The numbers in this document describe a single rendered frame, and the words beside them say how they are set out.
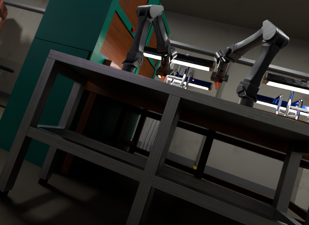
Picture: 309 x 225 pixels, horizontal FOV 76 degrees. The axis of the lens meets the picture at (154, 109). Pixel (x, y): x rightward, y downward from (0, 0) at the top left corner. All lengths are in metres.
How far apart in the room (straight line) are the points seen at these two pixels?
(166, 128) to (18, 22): 6.04
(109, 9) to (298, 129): 1.32
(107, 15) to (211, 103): 1.05
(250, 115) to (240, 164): 3.46
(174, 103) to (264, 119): 0.33
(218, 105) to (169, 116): 0.19
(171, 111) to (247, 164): 3.57
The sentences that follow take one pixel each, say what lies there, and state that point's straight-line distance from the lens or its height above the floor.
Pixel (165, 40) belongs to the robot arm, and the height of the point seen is 1.00.
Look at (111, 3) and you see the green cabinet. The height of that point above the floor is 1.21.
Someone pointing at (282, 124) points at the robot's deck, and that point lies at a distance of 0.83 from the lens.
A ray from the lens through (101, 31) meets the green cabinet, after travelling 1.52.
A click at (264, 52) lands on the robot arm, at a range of 1.05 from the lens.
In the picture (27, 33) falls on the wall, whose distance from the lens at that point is 6.23.
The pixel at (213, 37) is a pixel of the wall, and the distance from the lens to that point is 4.64.
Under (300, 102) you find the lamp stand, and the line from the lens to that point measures 2.07.
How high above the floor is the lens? 0.49
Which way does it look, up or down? 5 degrees up
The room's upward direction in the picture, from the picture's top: 19 degrees clockwise
